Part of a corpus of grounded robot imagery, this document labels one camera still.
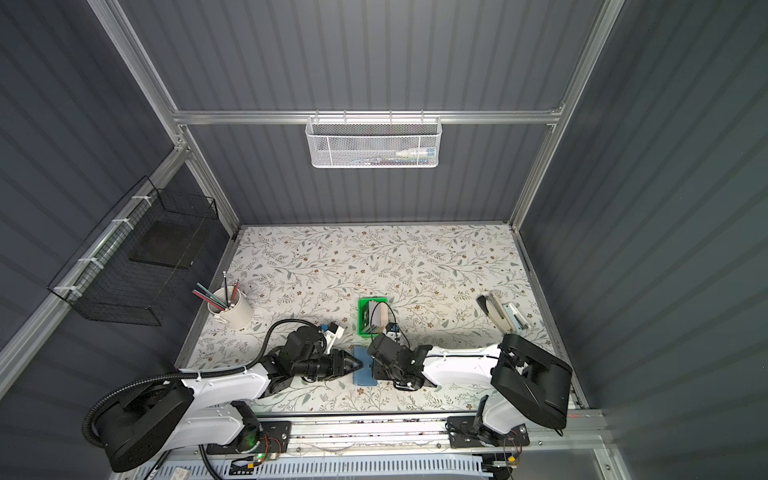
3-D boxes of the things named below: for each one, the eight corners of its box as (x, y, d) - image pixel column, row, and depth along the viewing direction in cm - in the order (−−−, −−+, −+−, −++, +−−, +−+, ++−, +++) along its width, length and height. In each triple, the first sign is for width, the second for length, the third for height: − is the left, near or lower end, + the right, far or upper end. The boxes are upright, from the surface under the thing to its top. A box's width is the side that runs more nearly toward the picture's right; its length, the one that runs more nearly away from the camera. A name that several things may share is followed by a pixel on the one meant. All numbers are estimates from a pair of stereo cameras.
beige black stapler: (499, 336, 93) (502, 331, 90) (476, 300, 101) (479, 295, 98) (514, 330, 94) (517, 326, 91) (491, 295, 102) (493, 290, 100)
